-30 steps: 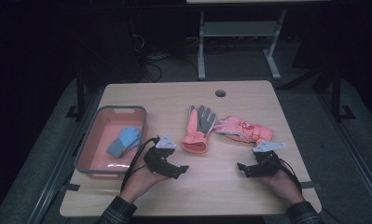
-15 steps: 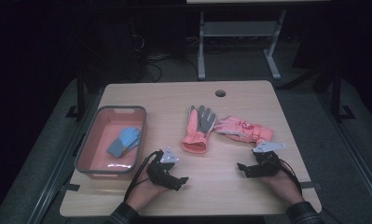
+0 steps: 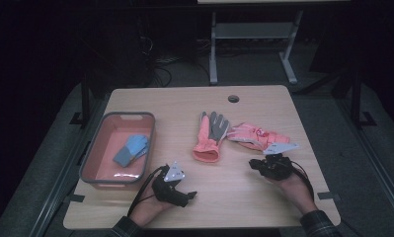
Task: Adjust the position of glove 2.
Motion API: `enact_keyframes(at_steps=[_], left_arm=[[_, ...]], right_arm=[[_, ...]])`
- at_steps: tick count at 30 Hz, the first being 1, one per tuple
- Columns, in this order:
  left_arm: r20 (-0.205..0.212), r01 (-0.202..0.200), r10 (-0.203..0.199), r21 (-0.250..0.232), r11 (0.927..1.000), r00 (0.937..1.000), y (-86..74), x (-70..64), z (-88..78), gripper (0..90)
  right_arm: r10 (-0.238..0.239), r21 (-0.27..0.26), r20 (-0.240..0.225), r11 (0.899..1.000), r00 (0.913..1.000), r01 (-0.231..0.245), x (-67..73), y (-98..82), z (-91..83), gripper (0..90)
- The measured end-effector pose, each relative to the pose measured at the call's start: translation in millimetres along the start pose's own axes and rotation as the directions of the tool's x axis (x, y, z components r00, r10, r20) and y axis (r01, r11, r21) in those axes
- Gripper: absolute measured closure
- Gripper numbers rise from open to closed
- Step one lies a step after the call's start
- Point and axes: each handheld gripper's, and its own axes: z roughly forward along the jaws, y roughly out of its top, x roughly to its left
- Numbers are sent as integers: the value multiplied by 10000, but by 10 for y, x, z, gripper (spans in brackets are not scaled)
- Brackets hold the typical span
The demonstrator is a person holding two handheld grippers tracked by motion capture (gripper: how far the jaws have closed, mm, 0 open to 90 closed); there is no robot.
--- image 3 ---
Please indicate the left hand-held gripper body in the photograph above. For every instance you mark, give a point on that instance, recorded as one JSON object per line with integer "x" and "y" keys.
{"x": 169, "y": 188}

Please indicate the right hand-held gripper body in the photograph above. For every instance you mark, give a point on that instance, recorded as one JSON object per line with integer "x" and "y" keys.
{"x": 278, "y": 164}

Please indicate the pink patterned ski glove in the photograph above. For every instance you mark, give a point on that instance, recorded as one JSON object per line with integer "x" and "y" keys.
{"x": 250, "y": 135}

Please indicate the pink glove with grey palm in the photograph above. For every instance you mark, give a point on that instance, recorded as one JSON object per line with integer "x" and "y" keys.
{"x": 209, "y": 140}

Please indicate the pink storage basket grey rim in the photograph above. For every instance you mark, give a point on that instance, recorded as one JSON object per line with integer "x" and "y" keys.
{"x": 112, "y": 164}

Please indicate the person's left hand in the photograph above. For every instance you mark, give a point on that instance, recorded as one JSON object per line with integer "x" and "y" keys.
{"x": 150, "y": 207}

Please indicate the black tape strip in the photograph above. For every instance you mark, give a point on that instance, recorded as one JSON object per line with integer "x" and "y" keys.
{"x": 329, "y": 196}
{"x": 75, "y": 198}

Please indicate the grey metal stand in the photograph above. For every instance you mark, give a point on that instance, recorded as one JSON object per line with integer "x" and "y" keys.
{"x": 253, "y": 31}

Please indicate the aluminium frame rail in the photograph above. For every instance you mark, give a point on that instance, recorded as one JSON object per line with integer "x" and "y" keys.
{"x": 63, "y": 181}
{"x": 375, "y": 164}

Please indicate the dark metal post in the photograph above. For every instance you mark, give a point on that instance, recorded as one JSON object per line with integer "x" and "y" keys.
{"x": 356, "y": 95}
{"x": 84, "y": 98}

